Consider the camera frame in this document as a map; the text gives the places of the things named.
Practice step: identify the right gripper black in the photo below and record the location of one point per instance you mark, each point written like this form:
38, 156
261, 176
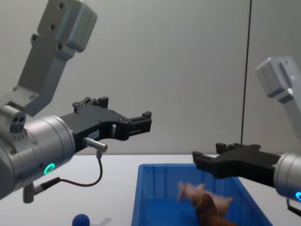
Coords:
247, 162

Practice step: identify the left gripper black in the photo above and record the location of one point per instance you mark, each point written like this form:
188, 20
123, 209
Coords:
94, 122

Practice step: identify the brown and pink soft toy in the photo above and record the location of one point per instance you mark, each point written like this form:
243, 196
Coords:
207, 204

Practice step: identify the blue plastic bin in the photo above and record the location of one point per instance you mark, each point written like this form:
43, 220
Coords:
152, 188

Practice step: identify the small blue ball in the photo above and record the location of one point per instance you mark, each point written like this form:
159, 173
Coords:
81, 221

